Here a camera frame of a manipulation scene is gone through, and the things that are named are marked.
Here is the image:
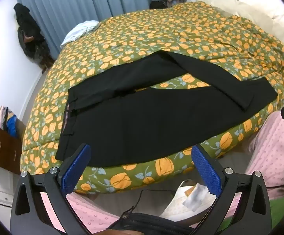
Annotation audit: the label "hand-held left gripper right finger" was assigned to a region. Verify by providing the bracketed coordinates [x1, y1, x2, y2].
[191, 144, 272, 235]

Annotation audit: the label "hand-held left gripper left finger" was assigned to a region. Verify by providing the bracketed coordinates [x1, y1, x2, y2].
[10, 144, 93, 235]

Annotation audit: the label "black pants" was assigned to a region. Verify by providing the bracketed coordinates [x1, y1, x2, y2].
[55, 50, 279, 168]

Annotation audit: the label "white paper bag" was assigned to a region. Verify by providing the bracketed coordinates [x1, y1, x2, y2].
[161, 180, 217, 219]

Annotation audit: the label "person's pink dotted trousers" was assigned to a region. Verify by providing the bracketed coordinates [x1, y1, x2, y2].
[40, 111, 284, 235]

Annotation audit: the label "brown wooden dresser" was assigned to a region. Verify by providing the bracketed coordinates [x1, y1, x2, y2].
[0, 121, 26, 175]

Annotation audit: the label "black pouch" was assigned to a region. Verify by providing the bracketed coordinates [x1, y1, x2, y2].
[105, 213, 194, 235]

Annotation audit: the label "green mat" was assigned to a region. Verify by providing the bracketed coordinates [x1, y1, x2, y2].
[220, 196, 284, 235]

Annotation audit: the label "stack of folded clothes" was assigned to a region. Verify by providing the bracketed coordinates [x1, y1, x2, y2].
[0, 106, 18, 138]

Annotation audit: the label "cream pillow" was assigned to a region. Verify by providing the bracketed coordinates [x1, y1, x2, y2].
[196, 0, 284, 61]

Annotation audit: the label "light blue cloth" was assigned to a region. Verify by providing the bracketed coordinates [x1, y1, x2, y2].
[60, 20, 101, 49]

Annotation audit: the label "black hanging clothes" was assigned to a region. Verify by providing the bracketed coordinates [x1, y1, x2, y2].
[13, 3, 55, 74]

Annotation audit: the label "green orange floral blanket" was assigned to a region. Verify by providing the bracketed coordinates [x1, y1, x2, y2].
[20, 1, 284, 195]

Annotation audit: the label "blue-grey curtain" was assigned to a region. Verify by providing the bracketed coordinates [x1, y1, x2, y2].
[15, 0, 180, 59]

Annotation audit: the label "dark cloth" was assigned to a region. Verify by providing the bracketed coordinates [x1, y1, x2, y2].
[149, 1, 170, 9]

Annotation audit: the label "black cable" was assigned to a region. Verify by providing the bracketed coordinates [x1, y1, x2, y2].
[122, 188, 181, 219]

